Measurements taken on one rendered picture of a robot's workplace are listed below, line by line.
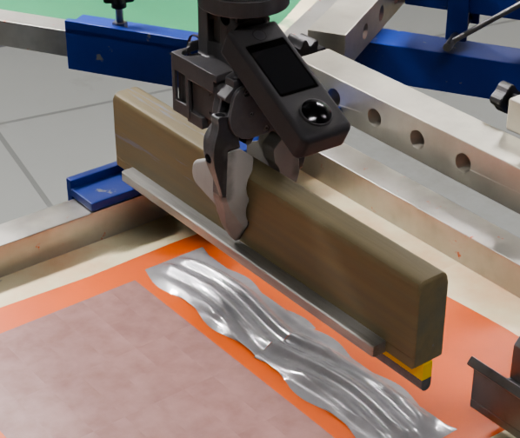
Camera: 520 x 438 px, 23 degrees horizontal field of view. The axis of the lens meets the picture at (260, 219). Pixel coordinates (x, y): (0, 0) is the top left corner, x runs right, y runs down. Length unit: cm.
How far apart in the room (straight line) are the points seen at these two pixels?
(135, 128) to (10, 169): 238
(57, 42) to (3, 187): 172
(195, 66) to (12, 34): 80
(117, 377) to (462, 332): 31
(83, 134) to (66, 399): 262
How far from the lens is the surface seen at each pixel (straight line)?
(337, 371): 110
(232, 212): 102
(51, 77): 406
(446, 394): 110
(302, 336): 114
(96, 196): 129
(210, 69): 99
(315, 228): 97
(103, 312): 119
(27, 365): 114
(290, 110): 93
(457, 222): 127
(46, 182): 344
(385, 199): 132
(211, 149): 99
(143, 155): 116
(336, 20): 161
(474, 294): 123
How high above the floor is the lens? 163
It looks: 30 degrees down
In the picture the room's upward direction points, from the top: straight up
